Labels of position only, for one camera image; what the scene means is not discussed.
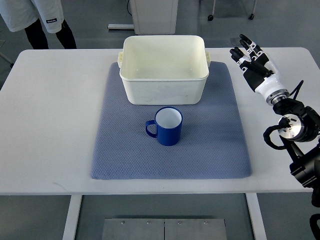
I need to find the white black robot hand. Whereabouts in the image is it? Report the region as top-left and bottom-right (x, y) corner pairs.
(229, 34), (290, 106)

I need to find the blue mug white inside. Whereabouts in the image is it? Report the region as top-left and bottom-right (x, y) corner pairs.
(145, 106), (183, 146)

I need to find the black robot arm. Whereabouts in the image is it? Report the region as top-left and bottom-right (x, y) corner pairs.
(263, 80), (320, 208)

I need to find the white plastic box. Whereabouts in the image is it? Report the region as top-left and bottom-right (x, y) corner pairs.
(117, 35), (211, 106)

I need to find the grey floor outlet plate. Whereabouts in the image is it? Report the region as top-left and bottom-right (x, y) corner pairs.
(230, 37), (242, 46)

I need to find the blue grey textured mat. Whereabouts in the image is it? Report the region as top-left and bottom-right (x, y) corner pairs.
(90, 61), (252, 180)

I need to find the right white table leg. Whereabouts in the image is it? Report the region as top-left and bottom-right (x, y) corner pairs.
(245, 193), (267, 240)

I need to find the white table leg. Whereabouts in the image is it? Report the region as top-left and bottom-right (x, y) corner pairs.
(245, 193), (267, 240)
(62, 194), (83, 240)

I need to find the metal floor plate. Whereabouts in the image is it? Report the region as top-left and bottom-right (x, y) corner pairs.
(102, 218), (227, 240)

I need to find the left white table leg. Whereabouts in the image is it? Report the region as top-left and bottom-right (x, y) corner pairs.
(62, 194), (83, 240)

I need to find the person in white coat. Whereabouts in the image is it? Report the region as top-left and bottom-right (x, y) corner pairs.
(0, 0), (77, 50)

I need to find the white cabinet pedestal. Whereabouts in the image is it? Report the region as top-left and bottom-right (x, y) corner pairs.
(107, 0), (179, 36)

